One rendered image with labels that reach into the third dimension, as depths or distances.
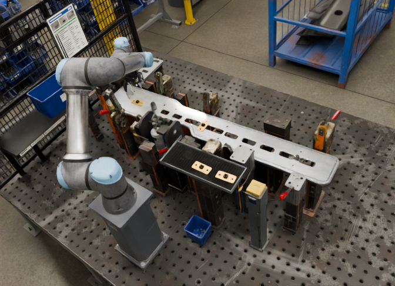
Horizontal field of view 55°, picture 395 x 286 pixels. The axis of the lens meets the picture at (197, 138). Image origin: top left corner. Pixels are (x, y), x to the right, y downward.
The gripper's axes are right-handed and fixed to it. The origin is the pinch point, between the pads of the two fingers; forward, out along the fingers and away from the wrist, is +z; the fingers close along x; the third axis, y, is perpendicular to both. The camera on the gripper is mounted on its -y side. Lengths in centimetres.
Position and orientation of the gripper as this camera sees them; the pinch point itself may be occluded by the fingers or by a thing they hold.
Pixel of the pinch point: (134, 91)
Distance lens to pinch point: 225.4
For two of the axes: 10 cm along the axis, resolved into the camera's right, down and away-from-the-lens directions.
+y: 8.3, 3.2, -4.5
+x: 5.4, -6.6, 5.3
